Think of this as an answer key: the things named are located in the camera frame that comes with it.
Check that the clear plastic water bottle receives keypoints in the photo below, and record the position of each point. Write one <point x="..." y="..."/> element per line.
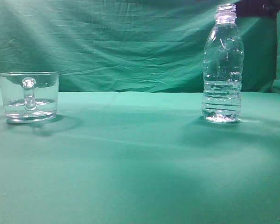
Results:
<point x="223" y="63"/>

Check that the green backdrop cloth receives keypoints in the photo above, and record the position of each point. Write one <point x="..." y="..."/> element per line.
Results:
<point x="108" y="45"/>

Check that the clear glass mug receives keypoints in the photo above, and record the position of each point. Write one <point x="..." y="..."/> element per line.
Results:
<point x="29" y="96"/>

